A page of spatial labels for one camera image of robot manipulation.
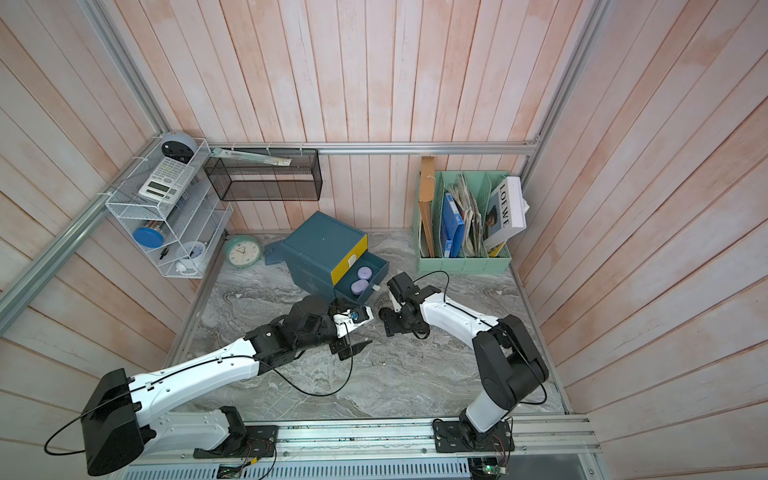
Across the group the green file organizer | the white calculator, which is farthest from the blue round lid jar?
the green file organizer

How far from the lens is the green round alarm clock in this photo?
3.40ft

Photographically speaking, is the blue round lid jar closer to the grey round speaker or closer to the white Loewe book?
the grey round speaker

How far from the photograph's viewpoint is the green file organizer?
39.2 inches

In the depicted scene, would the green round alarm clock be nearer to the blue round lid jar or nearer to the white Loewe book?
the blue round lid jar

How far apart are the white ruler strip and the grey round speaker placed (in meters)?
0.07

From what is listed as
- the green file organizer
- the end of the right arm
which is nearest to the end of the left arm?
the end of the right arm

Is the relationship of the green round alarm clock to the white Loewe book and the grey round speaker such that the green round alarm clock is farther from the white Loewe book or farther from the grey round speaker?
the white Loewe book

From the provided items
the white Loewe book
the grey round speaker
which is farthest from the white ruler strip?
the white Loewe book

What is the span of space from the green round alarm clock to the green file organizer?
0.61 metres

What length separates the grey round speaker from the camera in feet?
2.67
